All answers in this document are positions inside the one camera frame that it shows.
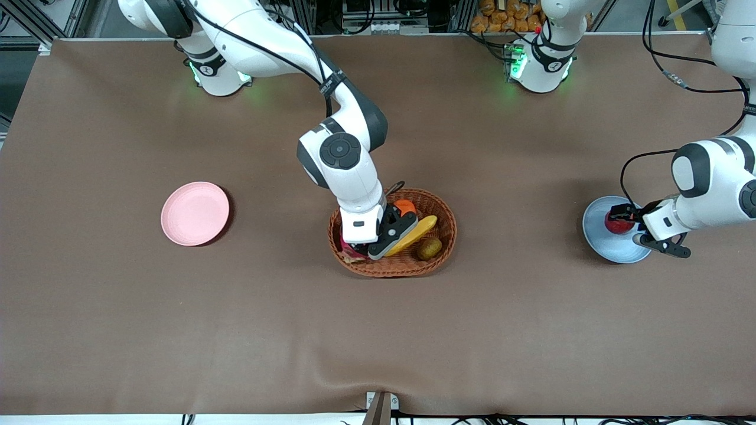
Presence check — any pink dragon fruit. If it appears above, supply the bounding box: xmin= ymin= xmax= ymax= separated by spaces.
xmin=339 ymin=231 xmax=370 ymax=264

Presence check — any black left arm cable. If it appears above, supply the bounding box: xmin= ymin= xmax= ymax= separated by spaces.
xmin=620 ymin=0 xmax=752 ymax=208

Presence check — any red apple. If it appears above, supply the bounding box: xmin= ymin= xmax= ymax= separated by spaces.
xmin=604 ymin=211 xmax=637 ymax=236

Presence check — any pink plate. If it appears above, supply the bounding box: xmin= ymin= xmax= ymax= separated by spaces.
xmin=161 ymin=181 xmax=230 ymax=247

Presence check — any yellow banana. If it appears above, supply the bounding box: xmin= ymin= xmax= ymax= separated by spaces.
xmin=384 ymin=215 xmax=439 ymax=258

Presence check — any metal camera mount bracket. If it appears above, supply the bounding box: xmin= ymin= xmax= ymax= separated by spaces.
xmin=365 ymin=391 xmax=400 ymax=425

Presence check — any brown wicker basket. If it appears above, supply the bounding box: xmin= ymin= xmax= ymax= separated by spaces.
xmin=328 ymin=188 xmax=458 ymax=278

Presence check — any pile of orange round items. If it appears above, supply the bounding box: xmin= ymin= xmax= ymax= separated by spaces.
xmin=471 ymin=0 xmax=547 ymax=34

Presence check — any brown table cloth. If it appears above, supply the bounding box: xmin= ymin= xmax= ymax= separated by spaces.
xmin=0 ymin=34 xmax=756 ymax=417

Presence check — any aluminium frame post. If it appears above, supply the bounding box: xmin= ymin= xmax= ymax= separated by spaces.
xmin=0 ymin=0 xmax=89 ymax=48
xmin=706 ymin=0 xmax=724 ymax=48

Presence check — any blue plate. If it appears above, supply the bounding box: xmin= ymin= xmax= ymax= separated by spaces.
xmin=582 ymin=195 xmax=656 ymax=264

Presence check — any brown kiwi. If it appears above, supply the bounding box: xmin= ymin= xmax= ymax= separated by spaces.
xmin=417 ymin=237 xmax=443 ymax=262

